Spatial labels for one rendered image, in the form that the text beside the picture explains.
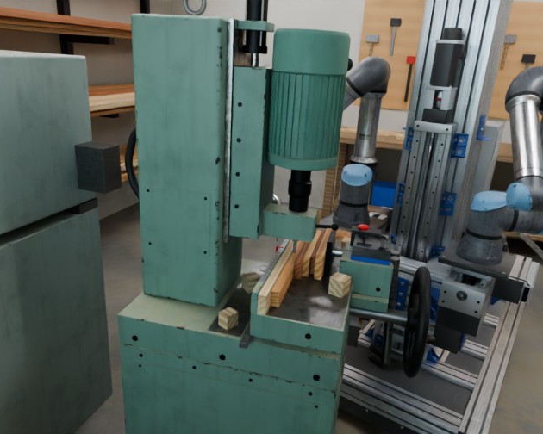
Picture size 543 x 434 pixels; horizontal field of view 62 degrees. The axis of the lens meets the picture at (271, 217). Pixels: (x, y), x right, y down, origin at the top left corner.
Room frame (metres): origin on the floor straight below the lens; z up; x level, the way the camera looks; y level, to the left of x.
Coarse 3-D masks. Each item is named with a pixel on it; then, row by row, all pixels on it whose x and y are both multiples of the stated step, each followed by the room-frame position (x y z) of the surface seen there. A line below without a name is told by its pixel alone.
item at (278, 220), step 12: (276, 204) 1.16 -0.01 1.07; (264, 216) 1.10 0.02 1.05; (276, 216) 1.09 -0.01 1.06; (288, 216) 1.08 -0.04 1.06; (300, 216) 1.08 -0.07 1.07; (312, 216) 1.08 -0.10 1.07; (264, 228) 1.10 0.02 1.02; (276, 228) 1.09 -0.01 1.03; (288, 228) 1.08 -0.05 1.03; (300, 228) 1.08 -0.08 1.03; (312, 228) 1.07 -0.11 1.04; (300, 240) 1.08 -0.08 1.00; (312, 240) 1.07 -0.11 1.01
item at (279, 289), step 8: (320, 216) 1.51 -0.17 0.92; (296, 256) 1.11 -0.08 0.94; (288, 264) 1.06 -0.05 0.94; (288, 272) 1.01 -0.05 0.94; (280, 280) 0.97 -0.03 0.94; (288, 280) 1.00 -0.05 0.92; (272, 288) 0.92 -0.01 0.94; (280, 288) 0.93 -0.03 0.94; (272, 296) 0.91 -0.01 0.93; (280, 296) 0.92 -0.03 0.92; (272, 304) 0.91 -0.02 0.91
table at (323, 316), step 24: (336, 240) 1.34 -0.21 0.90; (336, 264) 1.16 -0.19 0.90; (288, 288) 1.00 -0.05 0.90; (312, 288) 1.01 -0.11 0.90; (288, 312) 0.89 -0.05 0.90; (312, 312) 0.90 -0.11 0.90; (336, 312) 0.90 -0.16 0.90; (384, 312) 1.01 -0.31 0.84; (264, 336) 0.87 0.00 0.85; (288, 336) 0.86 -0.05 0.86; (312, 336) 0.85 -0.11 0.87; (336, 336) 0.83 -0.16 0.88
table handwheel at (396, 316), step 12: (420, 276) 1.02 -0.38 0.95; (420, 288) 0.98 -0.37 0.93; (420, 300) 0.95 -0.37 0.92; (360, 312) 1.05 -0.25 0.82; (372, 312) 1.05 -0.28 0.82; (396, 312) 1.04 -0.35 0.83; (408, 312) 1.04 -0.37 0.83; (420, 312) 0.93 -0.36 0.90; (408, 324) 1.01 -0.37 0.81; (420, 324) 0.91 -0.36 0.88; (408, 336) 1.10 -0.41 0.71; (420, 336) 0.90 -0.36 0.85; (408, 348) 1.07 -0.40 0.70; (420, 348) 0.89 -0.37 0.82; (408, 360) 0.99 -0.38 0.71; (420, 360) 0.90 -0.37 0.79; (408, 372) 0.93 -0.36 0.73
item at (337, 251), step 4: (332, 232) 1.16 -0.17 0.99; (332, 236) 1.14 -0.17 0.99; (328, 240) 1.10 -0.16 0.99; (332, 240) 1.11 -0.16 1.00; (328, 244) 1.10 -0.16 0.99; (332, 244) 1.10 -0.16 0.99; (328, 248) 1.10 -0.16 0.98; (332, 248) 1.11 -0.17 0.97; (336, 248) 1.13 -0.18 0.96; (340, 248) 1.13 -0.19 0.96; (328, 252) 1.10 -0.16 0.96; (332, 252) 1.12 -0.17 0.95; (336, 252) 1.12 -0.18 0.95; (340, 252) 1.12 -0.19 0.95; (328, 256) 1.09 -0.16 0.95; (332, 256) 1.14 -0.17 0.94; (336, 256) 1.13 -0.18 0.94; (340, 256) 1.12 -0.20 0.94; (328, 260) 1.09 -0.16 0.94; (332, 260) 1.15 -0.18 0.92; (324, 264) 1.10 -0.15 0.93; (328, 264) 1.09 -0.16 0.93; (324, 268) 1.10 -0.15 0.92; (328, 268) 1.09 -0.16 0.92; (328, 272) 1.09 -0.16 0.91
